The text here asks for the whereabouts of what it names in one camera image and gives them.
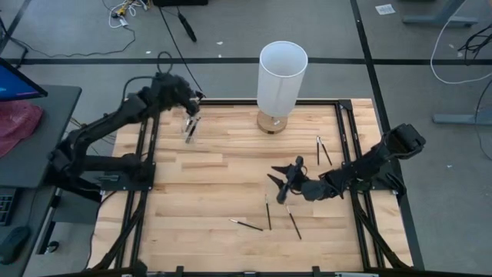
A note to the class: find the pink cloth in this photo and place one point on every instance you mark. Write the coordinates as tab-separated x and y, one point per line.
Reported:
17	123

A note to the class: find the black computer mouse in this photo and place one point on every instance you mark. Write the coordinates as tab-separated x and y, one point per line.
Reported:
13	244

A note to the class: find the blue screen monitor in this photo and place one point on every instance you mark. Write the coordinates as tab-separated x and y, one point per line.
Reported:
15	84

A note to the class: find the clear acrylic container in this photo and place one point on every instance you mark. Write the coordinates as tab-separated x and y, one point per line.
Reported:
183	134

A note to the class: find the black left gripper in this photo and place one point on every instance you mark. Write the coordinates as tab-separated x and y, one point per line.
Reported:
180	92

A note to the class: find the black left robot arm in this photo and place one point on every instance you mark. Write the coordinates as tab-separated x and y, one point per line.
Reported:
115	115

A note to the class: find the white paper sheet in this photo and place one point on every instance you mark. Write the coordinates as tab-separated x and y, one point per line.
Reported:
385	9

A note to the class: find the white shade wooden base lamp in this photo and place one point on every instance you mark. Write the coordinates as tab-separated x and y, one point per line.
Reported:
282	81

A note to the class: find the grey desk leg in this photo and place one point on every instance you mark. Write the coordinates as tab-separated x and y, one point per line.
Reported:
442	19

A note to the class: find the black power strip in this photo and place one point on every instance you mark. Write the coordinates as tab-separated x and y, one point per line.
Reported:
187	27

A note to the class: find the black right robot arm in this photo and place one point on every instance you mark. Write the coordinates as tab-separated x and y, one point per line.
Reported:
369	157

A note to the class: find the black keyboard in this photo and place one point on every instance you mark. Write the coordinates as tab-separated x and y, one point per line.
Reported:
5	207

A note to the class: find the dark grey desk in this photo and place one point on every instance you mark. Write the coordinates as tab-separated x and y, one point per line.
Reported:
50	127

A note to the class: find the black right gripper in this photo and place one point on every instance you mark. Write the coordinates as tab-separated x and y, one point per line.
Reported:
294	177

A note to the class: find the thin black makeup brush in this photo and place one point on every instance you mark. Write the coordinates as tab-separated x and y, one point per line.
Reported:
294	223
318	150
188	125
248	225
268	215
326	154

